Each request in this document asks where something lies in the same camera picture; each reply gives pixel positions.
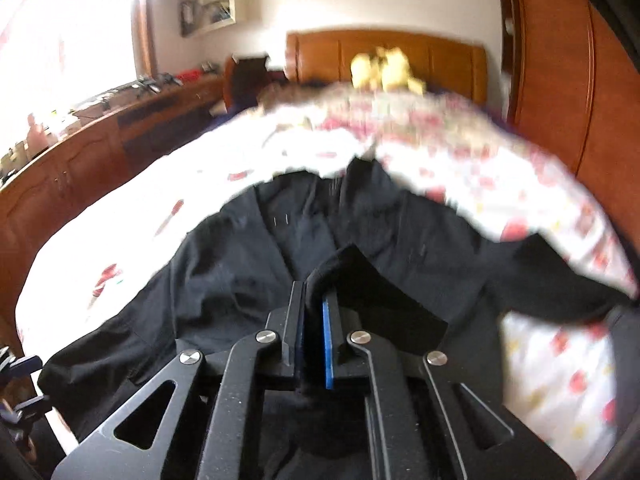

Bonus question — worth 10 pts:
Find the window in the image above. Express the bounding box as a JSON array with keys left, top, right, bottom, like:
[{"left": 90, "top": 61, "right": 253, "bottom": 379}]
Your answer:
[{"left": 0, "top": 0, "right": 156, "bottom": 126}]

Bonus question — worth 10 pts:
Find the black jacket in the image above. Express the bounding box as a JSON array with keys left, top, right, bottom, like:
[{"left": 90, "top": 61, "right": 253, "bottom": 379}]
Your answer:
[{"left": 37, "top": 157, "right": 640, "bottom": 480}]

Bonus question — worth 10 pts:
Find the dark picture frame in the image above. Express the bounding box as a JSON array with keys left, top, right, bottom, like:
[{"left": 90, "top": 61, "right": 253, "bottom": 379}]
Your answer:
[{"left": 180, "top": 0, "right": 197, "bottom": 37}]

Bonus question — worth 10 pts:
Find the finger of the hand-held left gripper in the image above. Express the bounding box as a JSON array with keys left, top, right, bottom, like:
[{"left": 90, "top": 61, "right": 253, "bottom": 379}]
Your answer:
[
  {"left": 12, "top": 394, "right": 52, "bottom": 421},
  {"left": 7, "top": 354, "right": 45, "bottom": 378}
]

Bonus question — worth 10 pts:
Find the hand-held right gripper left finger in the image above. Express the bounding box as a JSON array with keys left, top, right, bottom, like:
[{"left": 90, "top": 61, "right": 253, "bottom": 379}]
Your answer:
[{"left": 50, "top": 280, "right": 307, "bottom": 480}]

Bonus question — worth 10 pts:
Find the yellow plush toy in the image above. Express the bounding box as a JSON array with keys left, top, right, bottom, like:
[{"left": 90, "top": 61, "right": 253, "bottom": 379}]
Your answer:
[{"left": 350, "top": 46, "right": 426, "bottom": 93}]

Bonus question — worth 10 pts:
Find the strawberry print bed sheet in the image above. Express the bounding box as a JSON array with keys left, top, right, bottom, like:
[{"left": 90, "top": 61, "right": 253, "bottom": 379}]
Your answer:
[{"left": 15, "top": 82, "right": 638, "bottom": 478}]

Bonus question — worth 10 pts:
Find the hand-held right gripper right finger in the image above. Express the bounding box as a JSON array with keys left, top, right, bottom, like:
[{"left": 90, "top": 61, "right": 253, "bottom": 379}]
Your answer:
[{"left": 321, "top": 295, "right": 577, "bottom": 480}]

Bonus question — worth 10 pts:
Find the long wooden cabinet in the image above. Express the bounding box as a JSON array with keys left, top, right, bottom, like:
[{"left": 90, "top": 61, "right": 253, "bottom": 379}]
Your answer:
[{"left": 0, "top": 72, "right": 226, "bottom": 356}]

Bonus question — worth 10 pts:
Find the wooden headboard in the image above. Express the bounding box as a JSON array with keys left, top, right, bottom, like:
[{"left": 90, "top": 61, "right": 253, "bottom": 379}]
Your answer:
[{"left": 286, "top": 30, "right": 488, "bottom": 106}]

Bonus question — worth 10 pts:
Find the wooden wardrobe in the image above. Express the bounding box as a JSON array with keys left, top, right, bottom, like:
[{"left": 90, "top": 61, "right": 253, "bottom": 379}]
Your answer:
[{"left": 495, "top": 0, "right": 640, "bottom": 241}]

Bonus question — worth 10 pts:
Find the white wall shelf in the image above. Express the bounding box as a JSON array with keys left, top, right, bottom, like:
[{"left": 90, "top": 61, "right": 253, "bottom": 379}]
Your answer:
[{"left": 197, "top": 0, "right": 248, "bottom": 36}]

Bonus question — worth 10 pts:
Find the dark chair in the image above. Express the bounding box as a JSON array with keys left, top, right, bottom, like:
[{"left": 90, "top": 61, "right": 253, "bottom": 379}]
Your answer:
[{"left": 222, "top": 54, "right": 273, "bottom": 111}]

